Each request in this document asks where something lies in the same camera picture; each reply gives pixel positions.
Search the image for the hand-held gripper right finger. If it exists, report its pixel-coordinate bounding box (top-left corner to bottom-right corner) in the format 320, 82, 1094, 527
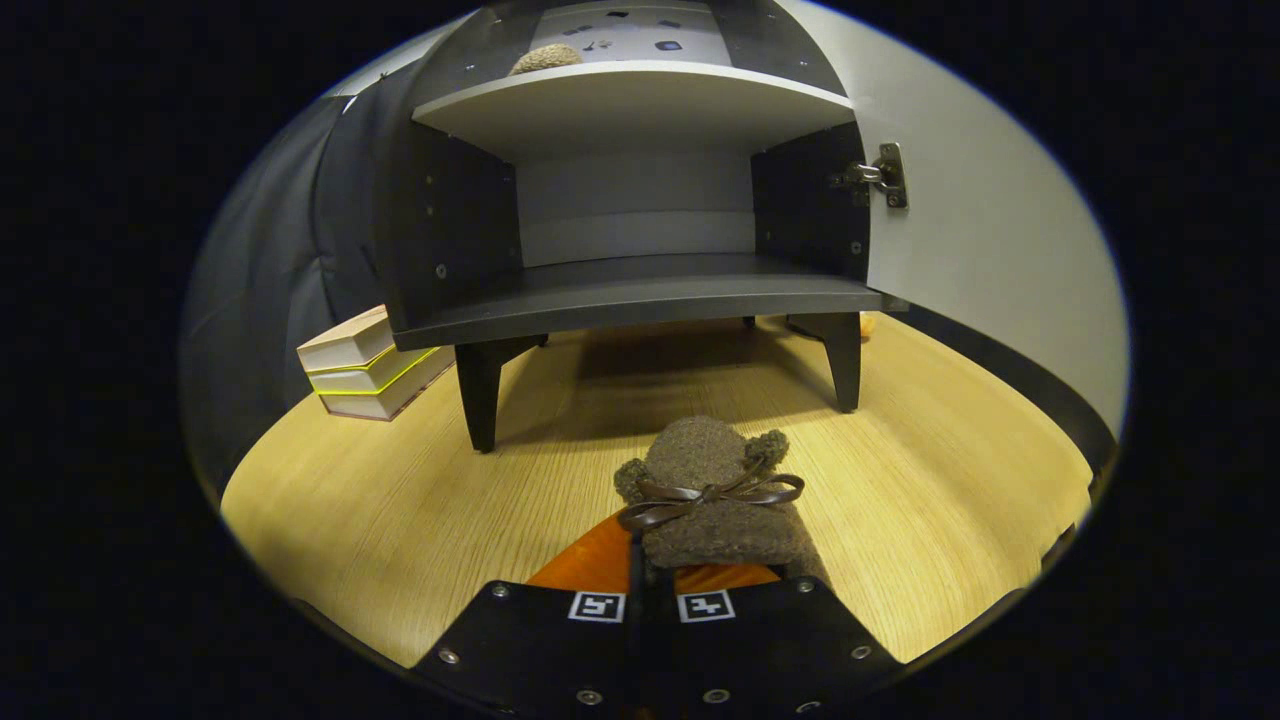
640, 565, 906, 716

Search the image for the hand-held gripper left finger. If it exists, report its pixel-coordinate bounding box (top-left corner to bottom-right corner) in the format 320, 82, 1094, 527
412, 515, 641, 716

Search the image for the brown fuzzy shoe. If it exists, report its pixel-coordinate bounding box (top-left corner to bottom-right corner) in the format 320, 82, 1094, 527
510, 43, 584, 76
613, 415, 831, 591

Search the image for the dark grey shoe cabinet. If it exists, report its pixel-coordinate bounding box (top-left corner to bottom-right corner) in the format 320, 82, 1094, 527
375, 0, 911, 453

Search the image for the beige shoe cabinet door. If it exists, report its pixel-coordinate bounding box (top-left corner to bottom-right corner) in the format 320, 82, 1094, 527
780, 0, 1131, 471

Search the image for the metal door hinge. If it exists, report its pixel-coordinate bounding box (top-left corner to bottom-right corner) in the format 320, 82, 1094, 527
828, 142, 909, 209

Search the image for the black backdrop cloth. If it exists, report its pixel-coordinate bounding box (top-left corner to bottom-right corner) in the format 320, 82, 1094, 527
180, 50, 421, 501

